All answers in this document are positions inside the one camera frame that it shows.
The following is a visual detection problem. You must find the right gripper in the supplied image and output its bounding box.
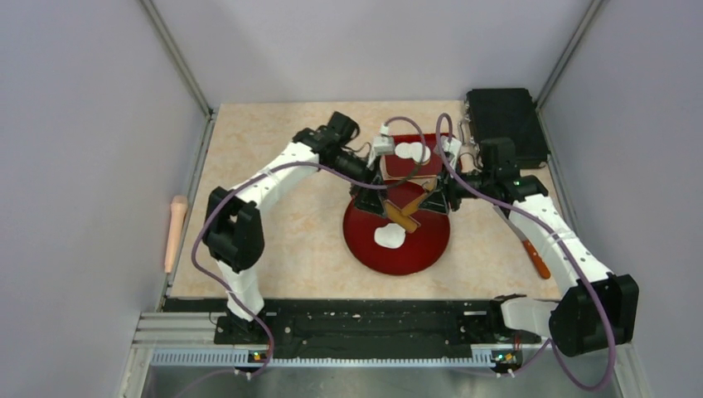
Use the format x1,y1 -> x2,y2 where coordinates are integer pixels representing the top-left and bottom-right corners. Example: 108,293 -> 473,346
417,159 -> 494,214

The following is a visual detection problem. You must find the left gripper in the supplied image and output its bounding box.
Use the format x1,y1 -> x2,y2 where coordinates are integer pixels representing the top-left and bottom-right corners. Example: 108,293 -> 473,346
323,148 -> 386,216

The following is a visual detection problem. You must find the wooden roller tool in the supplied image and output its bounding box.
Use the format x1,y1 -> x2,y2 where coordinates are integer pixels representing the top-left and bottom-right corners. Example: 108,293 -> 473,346
384,177 -> 427,233

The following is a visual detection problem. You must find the round red tray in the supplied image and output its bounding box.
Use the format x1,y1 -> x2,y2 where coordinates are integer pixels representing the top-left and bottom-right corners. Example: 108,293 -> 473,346
342,203 -> 451,276

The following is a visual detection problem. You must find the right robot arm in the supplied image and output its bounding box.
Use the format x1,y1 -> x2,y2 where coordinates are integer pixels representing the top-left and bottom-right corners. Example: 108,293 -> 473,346
410,136 -> 639,357

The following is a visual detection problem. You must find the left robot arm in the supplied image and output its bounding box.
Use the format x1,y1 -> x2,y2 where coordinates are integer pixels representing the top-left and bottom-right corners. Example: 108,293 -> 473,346
199,111 -> 393,343

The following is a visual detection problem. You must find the white dough ball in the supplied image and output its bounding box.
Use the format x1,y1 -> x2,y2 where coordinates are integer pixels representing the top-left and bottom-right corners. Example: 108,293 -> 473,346
373,223 -> 406,250

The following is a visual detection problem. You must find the rectangular red tray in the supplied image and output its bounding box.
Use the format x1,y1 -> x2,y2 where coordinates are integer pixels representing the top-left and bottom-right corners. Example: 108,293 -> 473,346
382,133 -> 462,179

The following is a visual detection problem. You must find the left white wrapper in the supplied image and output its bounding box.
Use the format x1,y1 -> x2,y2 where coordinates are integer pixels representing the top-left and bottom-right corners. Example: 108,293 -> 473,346
394,143 -> 415,159

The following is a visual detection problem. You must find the black case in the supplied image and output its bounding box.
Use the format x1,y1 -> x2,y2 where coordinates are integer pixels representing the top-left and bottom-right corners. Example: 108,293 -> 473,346
465,88 -> 550,169

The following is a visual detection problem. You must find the beige wooden rolling pin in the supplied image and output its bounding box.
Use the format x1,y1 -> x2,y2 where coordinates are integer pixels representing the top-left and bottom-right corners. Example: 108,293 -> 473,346
163,195 -> 188,274

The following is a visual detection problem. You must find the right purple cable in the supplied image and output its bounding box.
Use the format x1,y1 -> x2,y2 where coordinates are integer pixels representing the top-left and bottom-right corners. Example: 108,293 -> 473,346
435,112 -> 616,392

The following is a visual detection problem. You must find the purple cable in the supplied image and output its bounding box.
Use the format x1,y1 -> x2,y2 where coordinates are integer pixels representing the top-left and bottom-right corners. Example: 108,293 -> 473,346
190,115 -> 429,380
435,112 -> 616,392

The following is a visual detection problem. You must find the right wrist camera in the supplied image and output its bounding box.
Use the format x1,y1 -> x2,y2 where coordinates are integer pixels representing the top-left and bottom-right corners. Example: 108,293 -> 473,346
433,134 -> 462,168

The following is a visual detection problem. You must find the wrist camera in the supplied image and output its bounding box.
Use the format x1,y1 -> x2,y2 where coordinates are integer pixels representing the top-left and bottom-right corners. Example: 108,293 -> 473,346
369,124 -> 395,159
433,134 -> 462,168

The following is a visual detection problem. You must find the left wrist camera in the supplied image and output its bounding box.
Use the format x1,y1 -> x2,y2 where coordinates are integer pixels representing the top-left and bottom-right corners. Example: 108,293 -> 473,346
369,124 -> 395,159

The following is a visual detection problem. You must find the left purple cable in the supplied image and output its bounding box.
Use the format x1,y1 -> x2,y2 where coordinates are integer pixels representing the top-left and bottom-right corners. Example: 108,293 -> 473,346
190,115 -> 429,380

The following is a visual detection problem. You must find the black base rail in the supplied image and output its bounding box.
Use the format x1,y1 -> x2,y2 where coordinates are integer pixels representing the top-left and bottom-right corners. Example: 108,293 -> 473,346
162,298 -> 542,362

